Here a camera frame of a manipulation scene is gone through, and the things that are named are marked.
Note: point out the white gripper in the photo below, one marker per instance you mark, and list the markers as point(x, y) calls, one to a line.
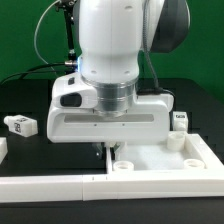
point(85, 111)

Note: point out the white block left edge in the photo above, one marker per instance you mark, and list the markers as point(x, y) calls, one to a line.
point(3, 148)

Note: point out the white square tabletop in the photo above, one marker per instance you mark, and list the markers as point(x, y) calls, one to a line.
point(180, 151)

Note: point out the white U-shaped obstacle fence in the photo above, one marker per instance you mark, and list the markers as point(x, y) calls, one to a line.
point(121, 185)

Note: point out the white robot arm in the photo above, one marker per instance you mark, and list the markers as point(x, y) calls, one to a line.
point(112, 33)

